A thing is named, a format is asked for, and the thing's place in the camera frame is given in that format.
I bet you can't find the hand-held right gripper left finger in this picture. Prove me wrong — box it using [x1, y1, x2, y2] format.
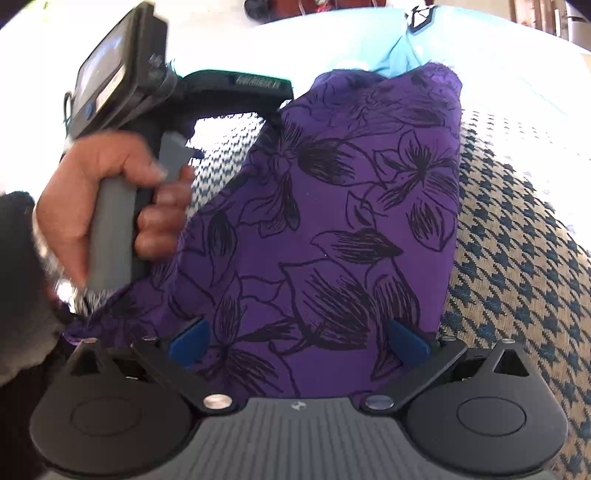
[69, 318, 236, 412]

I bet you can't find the purple floral garment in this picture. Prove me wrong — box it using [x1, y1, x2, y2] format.
[62, 62, 465, 403]

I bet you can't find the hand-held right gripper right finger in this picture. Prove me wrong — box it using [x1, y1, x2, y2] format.
[362, 318, 529, 412]

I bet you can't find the blue printed sofa cover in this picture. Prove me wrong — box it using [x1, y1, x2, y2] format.
[175, 0, 591, 167]

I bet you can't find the person's left hand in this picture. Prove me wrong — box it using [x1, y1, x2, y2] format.
[34, 131, 197, 289]

